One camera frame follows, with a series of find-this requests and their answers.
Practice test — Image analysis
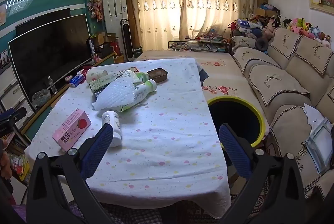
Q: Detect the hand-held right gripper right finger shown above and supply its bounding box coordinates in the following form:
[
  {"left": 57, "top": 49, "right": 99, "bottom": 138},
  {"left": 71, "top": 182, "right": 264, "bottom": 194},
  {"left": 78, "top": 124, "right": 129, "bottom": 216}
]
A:
[{"left": 219, "top": 123, "right": 308, "bottom": 224}]

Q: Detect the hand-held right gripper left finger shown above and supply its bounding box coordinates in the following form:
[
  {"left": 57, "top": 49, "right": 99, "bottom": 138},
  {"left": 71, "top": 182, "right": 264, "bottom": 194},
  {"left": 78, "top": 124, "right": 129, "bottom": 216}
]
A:
[{"left": 26, "top": 123, "right": 114, "bottom": 224}]

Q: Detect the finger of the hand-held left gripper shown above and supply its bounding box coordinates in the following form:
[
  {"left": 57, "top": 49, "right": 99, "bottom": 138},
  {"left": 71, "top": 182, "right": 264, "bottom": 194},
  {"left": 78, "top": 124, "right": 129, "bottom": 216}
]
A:
[{"left": 0, "top": 107, "right": 27, "bottom": 137}]

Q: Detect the white pill bottle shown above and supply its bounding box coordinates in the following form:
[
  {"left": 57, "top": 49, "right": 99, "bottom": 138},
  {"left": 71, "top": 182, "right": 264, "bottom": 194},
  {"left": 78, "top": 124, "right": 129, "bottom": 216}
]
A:
[{"left": 101, "top": 110, "right": 123, "bottom": 147}]

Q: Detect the yellow-rimmed dark bin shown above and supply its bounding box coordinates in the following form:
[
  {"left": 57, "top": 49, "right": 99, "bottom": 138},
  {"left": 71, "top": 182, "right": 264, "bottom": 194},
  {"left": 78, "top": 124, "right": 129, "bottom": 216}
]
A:
[{"left": 207, "top": 97, "right": 267, "bottom": 159}]

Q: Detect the brown plastic food tray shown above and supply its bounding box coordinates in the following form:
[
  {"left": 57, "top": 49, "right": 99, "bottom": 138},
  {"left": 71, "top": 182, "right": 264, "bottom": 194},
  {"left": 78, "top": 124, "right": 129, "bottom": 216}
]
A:
[{"left": 147, "top": 69, "right": 169, "bottom": 83}]

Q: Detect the person's left hand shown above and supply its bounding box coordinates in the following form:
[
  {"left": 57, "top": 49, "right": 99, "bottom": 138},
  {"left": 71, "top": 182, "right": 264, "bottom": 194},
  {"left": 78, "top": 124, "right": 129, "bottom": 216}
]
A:
[{"left": 0, "top": 138, "right": 12, "bottom": 181}]

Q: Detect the white drawer unit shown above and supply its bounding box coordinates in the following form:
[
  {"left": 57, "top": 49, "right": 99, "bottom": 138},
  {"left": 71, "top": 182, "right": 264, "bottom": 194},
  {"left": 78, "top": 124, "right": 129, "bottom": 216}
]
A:
[{"left": 0, "top": 63, "right": 35, "bottom": 120}]

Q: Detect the glass ashtray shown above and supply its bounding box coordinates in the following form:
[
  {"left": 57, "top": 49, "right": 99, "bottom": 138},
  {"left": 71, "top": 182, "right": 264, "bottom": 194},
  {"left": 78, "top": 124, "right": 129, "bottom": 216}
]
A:
[{"left": 32, "top": 89, "right": 51, "bottom": 109}]

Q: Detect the pink strawberry carton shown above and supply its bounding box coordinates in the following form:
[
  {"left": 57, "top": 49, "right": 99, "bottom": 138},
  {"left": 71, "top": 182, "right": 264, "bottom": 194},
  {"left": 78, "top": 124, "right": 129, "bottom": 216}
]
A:
[{"left": 52, "top": 108, "right": 92, "bottom": 151}]

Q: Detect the clear water bottle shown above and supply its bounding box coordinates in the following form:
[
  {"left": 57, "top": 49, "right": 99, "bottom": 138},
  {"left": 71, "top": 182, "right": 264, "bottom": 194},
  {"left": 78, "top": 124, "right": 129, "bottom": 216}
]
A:
[{"left": 47, "top": 76, "right": 58, "bottom": 95}]

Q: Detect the white foam net wrap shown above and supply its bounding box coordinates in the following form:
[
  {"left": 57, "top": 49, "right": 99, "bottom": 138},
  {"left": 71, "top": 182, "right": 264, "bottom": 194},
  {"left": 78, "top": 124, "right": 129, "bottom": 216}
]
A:
[{"left": 91, "top": 77, "right": 137, "bottom": 111}]

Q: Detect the large black television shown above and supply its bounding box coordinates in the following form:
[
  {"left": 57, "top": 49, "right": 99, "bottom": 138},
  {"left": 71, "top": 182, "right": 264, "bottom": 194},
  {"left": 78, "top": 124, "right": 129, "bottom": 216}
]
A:
[{"left": 8, "top": 14, "right": 92, "bottom": 107}]

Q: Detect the white dotted tablecloth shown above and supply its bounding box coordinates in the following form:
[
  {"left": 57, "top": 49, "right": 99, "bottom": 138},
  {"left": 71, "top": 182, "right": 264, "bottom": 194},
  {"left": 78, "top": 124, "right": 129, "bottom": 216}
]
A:
[{"left": 25, "top": 57, "right": 233, "bottom": 219}]

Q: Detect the blue tissue pack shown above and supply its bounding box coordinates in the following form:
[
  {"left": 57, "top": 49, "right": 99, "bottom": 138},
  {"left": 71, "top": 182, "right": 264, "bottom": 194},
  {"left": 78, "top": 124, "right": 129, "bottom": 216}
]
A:
[{"left": 69, "top": 75, "right": 86, "bottom": 87}]

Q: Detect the green and white carton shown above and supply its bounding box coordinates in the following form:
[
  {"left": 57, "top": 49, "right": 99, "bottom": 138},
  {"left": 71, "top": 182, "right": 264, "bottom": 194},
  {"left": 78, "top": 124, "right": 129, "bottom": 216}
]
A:
[{"left": 89, "top": 71, "right": 133, "bottom": 92}]

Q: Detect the large white green-capped bottle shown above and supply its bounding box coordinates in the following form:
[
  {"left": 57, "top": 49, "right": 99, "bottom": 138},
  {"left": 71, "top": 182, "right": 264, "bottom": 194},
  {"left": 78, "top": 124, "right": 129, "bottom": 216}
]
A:
[{"left": 119, "top": 79, "right": 157, "bottom": 112}]

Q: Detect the white paper cup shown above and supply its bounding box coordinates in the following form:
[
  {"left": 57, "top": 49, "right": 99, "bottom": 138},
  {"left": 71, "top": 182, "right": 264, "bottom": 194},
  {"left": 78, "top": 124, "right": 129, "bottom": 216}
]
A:
[{"left": 86, "top": 68, "right": 109, "bottom": 83}]

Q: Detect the floral bed sheet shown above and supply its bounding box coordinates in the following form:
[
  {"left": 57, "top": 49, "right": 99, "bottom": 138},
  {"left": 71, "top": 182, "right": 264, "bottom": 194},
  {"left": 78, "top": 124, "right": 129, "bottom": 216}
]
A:
[{"left": 134, "top": 50, "right": 270, "bottom": 130}]

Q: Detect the beige sofa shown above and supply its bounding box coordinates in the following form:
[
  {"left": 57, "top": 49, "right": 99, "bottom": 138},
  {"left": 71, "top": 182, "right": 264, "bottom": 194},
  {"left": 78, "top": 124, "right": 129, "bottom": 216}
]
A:
[{"left": 231, "top": 27, "right": 334, "bottom": 201}]

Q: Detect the dark blue cloth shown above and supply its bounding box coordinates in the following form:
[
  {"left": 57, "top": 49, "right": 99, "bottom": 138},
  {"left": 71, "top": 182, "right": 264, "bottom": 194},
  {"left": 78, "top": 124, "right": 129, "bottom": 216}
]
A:
[{"left": 197, "top": 63, "right": 209, "bottom": 89}]

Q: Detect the small white green bottle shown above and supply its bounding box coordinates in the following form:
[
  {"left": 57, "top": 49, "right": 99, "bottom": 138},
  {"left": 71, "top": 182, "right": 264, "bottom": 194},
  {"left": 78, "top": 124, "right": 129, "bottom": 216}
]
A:
[{"left": 128, "top": 70, "right": 150, "bottom": 83}]

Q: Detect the clear plastic bag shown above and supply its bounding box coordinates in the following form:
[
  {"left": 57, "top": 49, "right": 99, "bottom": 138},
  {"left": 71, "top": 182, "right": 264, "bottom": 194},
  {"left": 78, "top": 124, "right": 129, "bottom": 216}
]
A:
[{"left": 304, "top": 117, "right": 333, "bottom": 175}]

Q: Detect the small cardboard box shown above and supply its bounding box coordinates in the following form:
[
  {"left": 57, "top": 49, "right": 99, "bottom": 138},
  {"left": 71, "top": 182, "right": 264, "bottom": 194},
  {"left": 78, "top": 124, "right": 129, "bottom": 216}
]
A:
[{"left": 91, "top": 32, "right": 105, "bottom": 45}]

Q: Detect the dark round cushion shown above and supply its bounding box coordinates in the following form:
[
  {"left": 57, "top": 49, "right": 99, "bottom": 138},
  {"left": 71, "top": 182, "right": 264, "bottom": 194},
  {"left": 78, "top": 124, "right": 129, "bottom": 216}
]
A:
[{"left": 255, "top": 37, "right": 269, "bottom": 51}]

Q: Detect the glass coffee table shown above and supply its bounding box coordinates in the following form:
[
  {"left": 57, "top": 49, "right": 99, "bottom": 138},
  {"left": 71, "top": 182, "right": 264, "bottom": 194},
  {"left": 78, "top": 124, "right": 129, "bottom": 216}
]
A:
[{"left": 168, "top": 37, "right": 230, "bottom": 52}]

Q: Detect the white tower fan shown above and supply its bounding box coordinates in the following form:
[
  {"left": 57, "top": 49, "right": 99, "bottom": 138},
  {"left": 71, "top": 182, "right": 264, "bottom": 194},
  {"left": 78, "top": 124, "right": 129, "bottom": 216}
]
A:
[{"left": 120, "top": 19, "right": 134, "bottom": 62}]

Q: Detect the open cardboard box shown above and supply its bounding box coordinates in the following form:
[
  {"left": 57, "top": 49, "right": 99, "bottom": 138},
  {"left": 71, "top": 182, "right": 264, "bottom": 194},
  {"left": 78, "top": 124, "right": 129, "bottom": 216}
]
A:
[{"left": 104, "top": 33, "right": 119, "bottom": 43}]

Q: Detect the blue and white gift bag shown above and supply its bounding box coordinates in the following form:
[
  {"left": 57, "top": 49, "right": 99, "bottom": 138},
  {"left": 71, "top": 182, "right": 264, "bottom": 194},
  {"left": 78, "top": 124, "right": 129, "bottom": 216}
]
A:
[{"left": 236, "top": 19, "right": 257, "bottom": 31}]

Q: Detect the artificial flower bunch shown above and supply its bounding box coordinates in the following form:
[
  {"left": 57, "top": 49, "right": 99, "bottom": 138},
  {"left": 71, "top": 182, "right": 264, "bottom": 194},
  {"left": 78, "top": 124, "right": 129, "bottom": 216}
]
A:
[{"left": 87, "top": 0, "right": 103, "bottom": 22}]

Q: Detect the tall brown cardboard board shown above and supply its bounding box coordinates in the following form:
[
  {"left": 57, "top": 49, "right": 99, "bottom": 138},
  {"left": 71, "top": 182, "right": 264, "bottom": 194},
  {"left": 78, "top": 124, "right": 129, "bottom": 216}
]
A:
[{"left": 125, "top": 0, "right": 140, "bottom": 49}]

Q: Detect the pile of plush toys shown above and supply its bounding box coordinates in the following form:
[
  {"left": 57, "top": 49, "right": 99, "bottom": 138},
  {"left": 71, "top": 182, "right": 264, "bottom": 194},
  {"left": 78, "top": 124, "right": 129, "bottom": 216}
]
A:
[{"left": 263, "top": 14, "right": 334, "bottom": 49}]

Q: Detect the stack of cardboard boxes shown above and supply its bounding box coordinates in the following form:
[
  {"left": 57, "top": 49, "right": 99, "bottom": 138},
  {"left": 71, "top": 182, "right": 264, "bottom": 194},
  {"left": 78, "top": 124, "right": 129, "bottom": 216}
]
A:
[{"left": 255, "top": 0, "right": 269, "bottom": 17}]

